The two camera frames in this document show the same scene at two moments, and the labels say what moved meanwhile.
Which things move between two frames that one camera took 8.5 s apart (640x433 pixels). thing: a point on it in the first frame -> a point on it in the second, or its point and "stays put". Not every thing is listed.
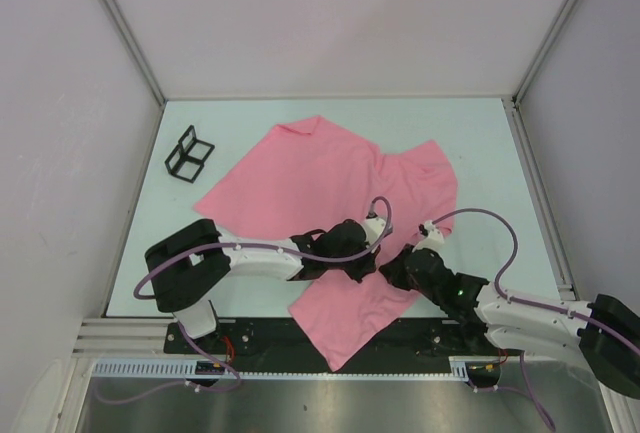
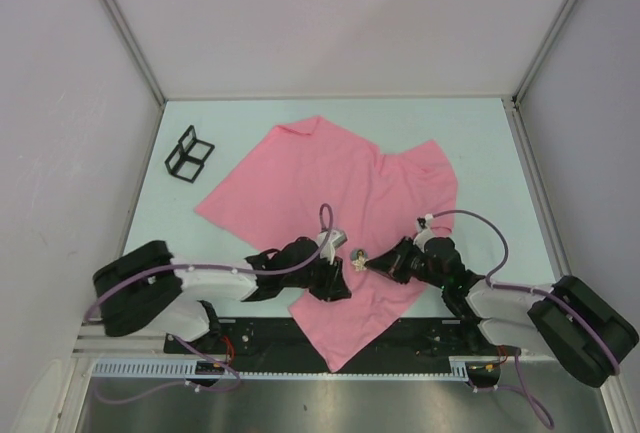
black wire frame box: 187,160 stays put
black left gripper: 366,266 -> 333,286
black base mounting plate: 461,339 stays put
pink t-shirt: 305,176 stays put
